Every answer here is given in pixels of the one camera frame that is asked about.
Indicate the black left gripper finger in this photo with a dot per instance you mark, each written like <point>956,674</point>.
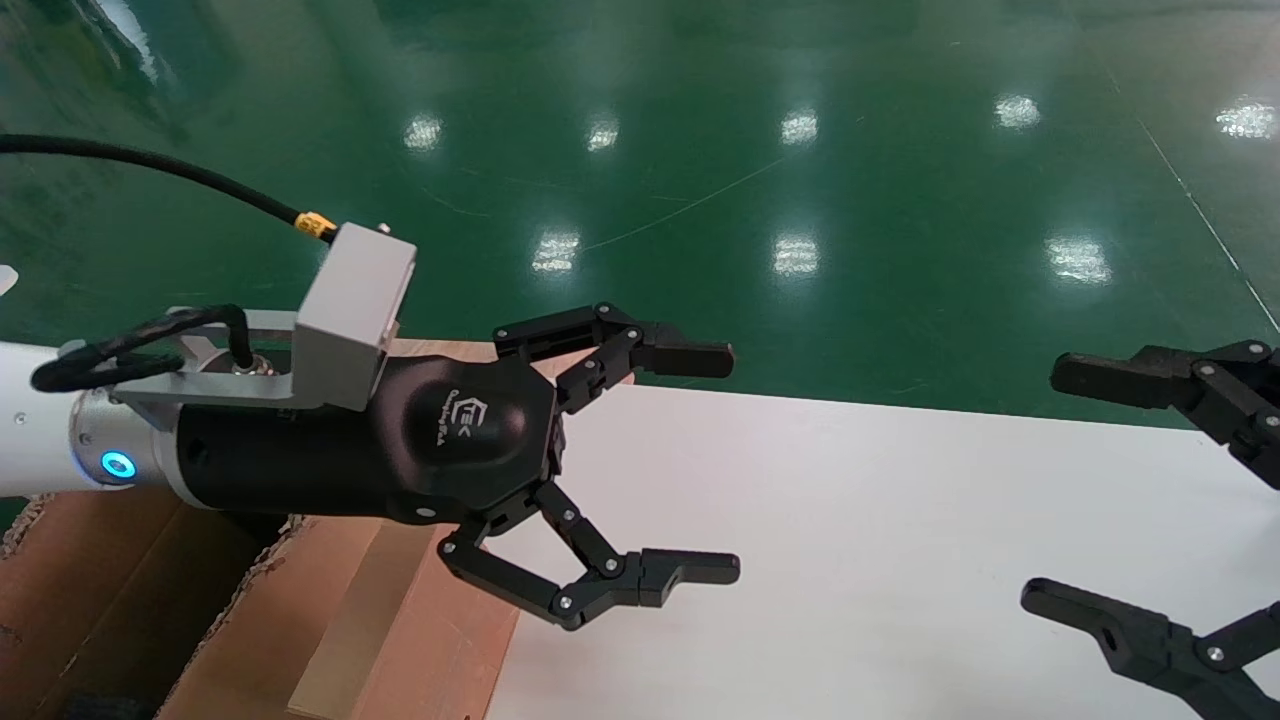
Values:
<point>690,568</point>
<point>690,358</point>

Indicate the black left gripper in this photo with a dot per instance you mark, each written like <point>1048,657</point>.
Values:
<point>330,460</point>

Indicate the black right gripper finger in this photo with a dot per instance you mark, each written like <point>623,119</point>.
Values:
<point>1130,380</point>
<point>1140,635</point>

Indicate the small cardboard box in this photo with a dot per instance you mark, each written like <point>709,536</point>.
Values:
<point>440,640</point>

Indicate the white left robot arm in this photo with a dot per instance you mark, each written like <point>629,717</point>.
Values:
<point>35,435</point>

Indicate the large open cardboard box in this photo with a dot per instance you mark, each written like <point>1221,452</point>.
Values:
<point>110,600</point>

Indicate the wooden board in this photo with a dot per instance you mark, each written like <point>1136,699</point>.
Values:
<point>440,349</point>

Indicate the small white object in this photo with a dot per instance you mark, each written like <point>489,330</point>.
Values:
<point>6,280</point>

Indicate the silver camera mount bracket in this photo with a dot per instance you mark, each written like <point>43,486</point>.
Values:
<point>200,385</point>

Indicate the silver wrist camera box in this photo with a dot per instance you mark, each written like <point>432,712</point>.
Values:
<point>350,310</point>

